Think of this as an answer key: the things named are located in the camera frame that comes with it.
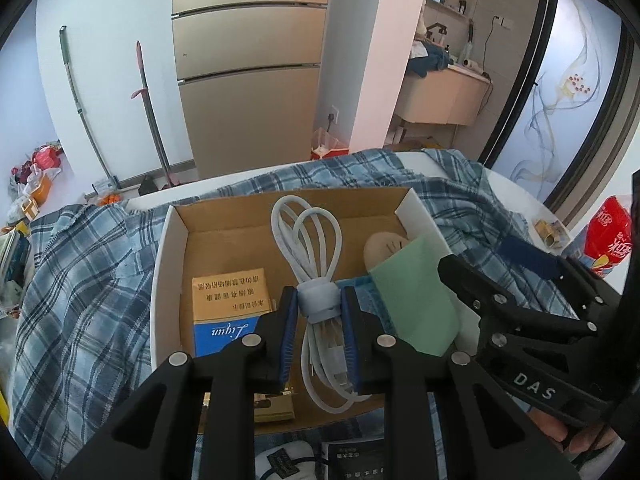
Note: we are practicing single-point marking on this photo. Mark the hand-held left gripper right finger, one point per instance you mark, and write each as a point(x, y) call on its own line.
point(350, 340)

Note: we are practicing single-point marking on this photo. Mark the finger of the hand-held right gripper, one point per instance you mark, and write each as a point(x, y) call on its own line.
point(500, 305)
point(530, 257)

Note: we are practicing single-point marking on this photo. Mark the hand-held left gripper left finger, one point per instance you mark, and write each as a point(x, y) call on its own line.
point(286, 330)

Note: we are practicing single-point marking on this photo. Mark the blue tissue packet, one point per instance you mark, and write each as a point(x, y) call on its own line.
point(372, 305)

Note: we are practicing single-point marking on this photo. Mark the yellow blue small carton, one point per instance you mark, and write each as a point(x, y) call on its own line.
point(225, 305)

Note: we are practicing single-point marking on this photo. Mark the green sheet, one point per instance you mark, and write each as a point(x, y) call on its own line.
point(415, 300)

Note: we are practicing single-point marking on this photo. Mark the beige round slotted disc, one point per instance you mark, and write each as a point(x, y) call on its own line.
point(380, 255)

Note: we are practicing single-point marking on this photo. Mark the white cardboard box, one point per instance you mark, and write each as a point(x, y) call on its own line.
point(225, 240)

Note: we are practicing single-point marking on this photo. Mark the person's right hand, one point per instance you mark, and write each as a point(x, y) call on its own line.
point(555, 430)

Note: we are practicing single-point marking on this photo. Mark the small gold open box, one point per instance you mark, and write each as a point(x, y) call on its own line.
point(550, 235)

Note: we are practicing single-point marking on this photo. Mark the red snack bag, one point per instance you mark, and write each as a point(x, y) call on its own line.
point(610, 235)

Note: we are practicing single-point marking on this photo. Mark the black flat box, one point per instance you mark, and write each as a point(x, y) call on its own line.
point(350, 460)

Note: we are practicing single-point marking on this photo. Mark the black sachet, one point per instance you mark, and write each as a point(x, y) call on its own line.
point(282, 465)

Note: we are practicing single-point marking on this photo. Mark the flower print door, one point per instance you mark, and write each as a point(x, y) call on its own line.
point(565, 85)

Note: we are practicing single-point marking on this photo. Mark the beige vanity cabinet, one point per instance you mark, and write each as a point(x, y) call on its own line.
point(445, 95)

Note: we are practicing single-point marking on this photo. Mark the red white floor box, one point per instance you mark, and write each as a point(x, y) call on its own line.
point(327, 147)

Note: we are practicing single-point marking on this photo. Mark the blue plaid shirt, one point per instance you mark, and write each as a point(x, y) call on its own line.
point(90, 285)

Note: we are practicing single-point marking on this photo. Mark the blue clothes pile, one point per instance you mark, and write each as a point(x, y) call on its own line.
point(430, 60)

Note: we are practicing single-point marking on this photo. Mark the black faucet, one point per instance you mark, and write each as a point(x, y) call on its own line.
point(439, 30)

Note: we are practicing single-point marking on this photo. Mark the gold refrigerator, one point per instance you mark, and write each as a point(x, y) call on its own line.
point(250, 85)

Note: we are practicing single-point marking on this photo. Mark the orange plastic bag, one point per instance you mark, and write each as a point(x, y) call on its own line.
point(40, 187)

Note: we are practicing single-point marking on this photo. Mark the red plastic bag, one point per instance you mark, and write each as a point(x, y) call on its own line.
point(47, 157)

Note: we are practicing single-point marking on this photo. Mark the white wall socket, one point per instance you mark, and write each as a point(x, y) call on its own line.
point(334, 115)

